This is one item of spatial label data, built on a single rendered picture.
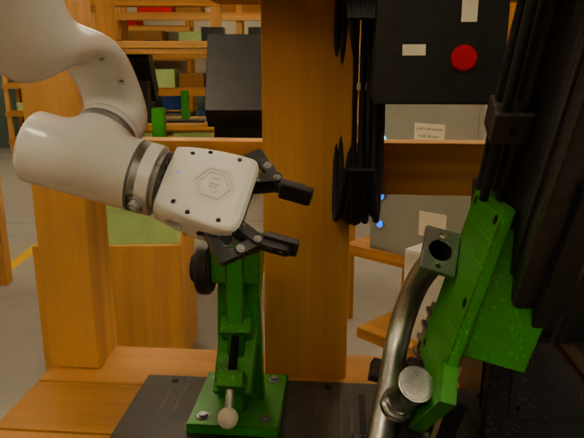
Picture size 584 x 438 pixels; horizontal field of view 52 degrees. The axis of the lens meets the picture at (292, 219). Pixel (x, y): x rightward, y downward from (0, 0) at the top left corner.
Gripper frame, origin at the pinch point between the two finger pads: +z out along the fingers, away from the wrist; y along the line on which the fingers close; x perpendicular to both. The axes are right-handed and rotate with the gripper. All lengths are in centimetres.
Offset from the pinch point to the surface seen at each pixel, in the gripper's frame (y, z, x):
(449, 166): 29.6, 23.0, 20.2
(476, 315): -8.8, 19.9, -7.0
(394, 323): -4.9, 15.9, 9.9
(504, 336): -9.2, 23.7, -4.9
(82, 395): -18, -25, 43
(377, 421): -17.1, 15.7, 9.7
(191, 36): 477, -179, 476
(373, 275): 150, 62, 309
